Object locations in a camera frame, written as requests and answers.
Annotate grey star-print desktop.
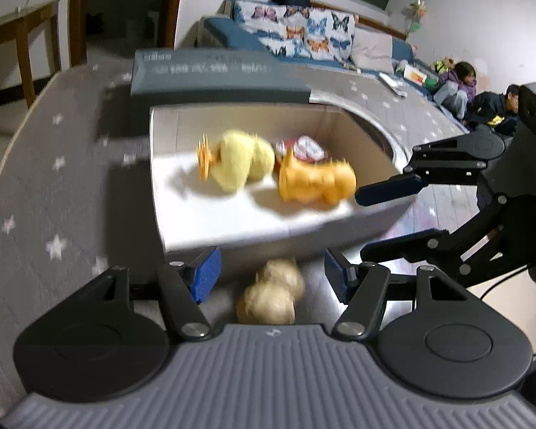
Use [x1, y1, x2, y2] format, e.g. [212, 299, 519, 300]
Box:
[0, 60, 487, 416]

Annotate beige pillow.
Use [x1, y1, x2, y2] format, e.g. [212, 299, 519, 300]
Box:
[351, 24, 394, 74]

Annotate wooden door frame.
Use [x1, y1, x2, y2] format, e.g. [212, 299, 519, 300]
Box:
[69, 0, 186, 68]

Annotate flower decoration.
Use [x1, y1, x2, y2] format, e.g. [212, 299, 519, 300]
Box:
[402, 1, 430, 39]

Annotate red and white snack packet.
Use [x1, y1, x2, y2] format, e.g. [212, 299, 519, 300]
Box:
[274, 135, 329, 162]

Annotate beige plush toy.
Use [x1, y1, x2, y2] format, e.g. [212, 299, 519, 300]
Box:
[236, 258, 305, 325]

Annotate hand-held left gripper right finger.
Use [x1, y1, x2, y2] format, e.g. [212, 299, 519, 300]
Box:
[324, 247, 467, 341]

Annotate white booklet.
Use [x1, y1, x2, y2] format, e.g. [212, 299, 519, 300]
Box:
[379, 73, 407, 98]

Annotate wooden side table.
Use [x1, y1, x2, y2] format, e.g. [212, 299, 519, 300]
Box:
[0, 0, 62, 112]

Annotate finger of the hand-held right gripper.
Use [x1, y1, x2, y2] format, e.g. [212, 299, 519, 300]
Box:
[354, 130, 506, 207]
[360, 193, 536, 287]

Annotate blue sofa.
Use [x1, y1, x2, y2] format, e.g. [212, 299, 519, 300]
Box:
[197, 0, 470, 130]

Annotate colourful picture book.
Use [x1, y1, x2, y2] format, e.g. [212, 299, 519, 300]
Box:
[402, 63, 430, 87]

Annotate white cardboard box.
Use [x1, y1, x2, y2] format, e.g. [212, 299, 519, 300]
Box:
[149, 104, 414, 255]

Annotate dark grey box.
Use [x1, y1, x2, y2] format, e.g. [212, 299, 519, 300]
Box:
[129, 48, 316, 108]

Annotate butterfly pattern cushion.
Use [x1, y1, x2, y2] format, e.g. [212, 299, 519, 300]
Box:
[230, 0, 357, 61]

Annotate orange toy figure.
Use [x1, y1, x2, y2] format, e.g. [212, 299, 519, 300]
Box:
[277, 152, 357, 206]

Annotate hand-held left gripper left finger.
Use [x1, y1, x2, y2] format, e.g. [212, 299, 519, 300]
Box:
[89, 246, 223, 340]

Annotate yellow plush duck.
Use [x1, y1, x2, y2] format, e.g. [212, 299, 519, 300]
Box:
[198, 129, 275, 194]

